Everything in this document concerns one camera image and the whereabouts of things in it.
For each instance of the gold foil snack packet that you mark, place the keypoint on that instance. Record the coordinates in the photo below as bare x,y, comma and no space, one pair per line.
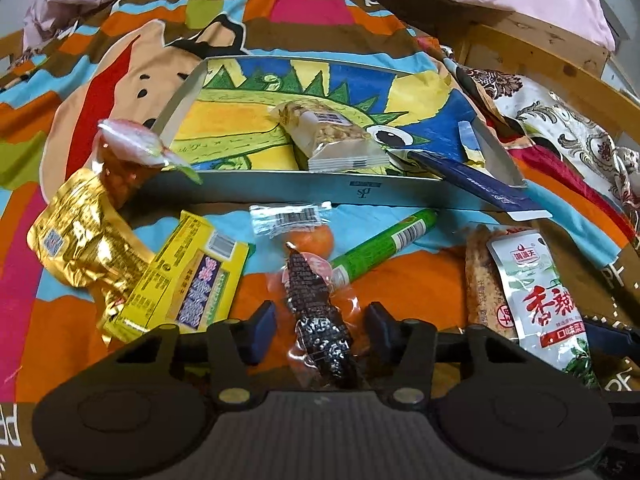
85,240

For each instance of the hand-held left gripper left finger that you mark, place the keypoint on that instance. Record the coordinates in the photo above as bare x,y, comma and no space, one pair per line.
262,331

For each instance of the green sausage stick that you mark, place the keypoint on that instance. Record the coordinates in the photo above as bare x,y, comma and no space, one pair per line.
380,245

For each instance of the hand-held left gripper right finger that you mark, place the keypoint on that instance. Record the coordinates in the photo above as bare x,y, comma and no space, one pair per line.
378,326

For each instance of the clear peanut snack packet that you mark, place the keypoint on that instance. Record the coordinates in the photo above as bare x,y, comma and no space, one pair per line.
325,130

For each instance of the brown cracker packet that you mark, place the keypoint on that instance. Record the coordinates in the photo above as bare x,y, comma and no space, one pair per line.
480,280

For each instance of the colourful shallow cardboard box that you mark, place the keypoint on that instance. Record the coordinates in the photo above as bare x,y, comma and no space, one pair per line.
300,191

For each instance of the white and green snack packet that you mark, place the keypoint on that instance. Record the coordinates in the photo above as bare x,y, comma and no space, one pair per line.
540,310

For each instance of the colourful printed blanket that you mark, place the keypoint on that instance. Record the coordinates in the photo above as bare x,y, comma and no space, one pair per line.
405,282

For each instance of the blue sachet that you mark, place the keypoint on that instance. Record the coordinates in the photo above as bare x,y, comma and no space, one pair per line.
475,185

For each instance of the orange jelly cup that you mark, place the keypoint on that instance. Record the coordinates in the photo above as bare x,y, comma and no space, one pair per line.
131,160

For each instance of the clear packet with orange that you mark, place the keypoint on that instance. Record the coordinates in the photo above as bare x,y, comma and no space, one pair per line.
310,241

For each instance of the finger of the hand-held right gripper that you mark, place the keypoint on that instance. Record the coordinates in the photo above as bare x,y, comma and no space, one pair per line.
607,337

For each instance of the vacuum-packed black corn cob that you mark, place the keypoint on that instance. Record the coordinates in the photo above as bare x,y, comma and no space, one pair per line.
316,300

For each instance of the yellow snack packet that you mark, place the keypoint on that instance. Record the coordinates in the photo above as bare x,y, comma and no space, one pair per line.
190,270

